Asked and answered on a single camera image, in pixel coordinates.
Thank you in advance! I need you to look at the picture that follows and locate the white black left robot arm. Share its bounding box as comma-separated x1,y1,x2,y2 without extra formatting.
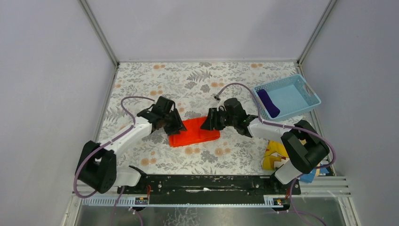
73,96,186,198

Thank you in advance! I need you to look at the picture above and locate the floral patterned table mat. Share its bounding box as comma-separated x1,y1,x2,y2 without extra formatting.
99,62,297,175

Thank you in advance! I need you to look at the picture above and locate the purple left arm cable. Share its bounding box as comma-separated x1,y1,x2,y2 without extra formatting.
73,96,157,226

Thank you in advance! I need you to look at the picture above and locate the orange towel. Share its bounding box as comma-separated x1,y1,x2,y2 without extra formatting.
168,117,221,147

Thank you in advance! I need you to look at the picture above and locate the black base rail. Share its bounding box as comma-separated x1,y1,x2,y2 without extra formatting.
117,174,301,198

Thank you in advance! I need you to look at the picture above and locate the light blue plastic basket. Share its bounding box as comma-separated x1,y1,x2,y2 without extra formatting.
252,74,321,121

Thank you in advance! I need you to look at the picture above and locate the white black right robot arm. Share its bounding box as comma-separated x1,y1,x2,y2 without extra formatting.
200,98,330,185

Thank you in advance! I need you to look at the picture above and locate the purple towel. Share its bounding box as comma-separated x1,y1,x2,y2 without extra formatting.
256,89,280,118

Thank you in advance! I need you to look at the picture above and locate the yellow blue Pokemon towel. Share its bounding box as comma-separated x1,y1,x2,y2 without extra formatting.
261,141,329,183

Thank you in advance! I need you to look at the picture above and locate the white slotted cable duct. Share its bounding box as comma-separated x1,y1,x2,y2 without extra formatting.
81,195,284,208

